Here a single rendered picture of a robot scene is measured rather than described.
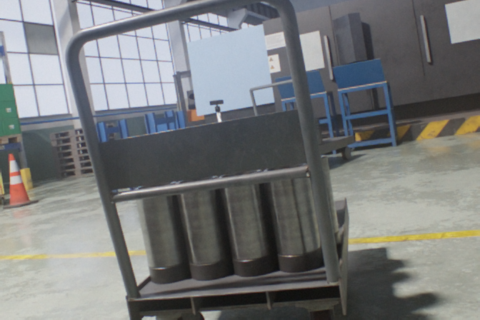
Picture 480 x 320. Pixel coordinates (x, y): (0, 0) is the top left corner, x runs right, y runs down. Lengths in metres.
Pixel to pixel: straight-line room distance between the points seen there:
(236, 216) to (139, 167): 0.30
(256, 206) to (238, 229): 0.08
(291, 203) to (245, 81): 6.61
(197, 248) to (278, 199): 0.27
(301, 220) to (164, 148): 0.40
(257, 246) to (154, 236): 0.29
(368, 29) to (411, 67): 0.81
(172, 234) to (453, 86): 6.19
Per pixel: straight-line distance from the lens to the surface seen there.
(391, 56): 7.36
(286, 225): 1.33
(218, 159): 1.18
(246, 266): 1.38
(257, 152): 1.16
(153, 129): 5.44
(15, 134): 9.62
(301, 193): 1.32
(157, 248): 1.44
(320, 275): 1.32
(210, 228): 1.38
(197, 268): 1.42
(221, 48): 8.08
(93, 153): 1.28
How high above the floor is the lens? 0.69
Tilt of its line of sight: 3 degrees down
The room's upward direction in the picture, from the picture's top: 10 degrees counter-clockwise
